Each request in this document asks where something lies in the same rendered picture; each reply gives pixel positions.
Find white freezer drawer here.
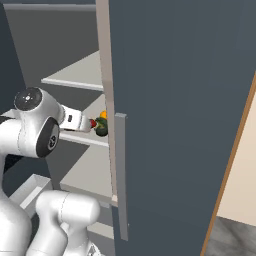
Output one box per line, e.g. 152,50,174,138
9,173,53,219

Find dark grey freezer door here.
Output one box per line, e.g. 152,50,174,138
95,0,256,256

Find dark green squash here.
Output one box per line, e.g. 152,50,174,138
95,126,109,138

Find beige wood-edged cabinet panel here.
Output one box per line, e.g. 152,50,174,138
199,71,256,256

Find white freezer rack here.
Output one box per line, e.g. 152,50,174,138
40,49,105,92
59,145,114,205
58,94,110,148

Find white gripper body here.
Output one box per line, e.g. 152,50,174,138
78,113,93,134

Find grey door handle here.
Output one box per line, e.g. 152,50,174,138
114,112,130,242

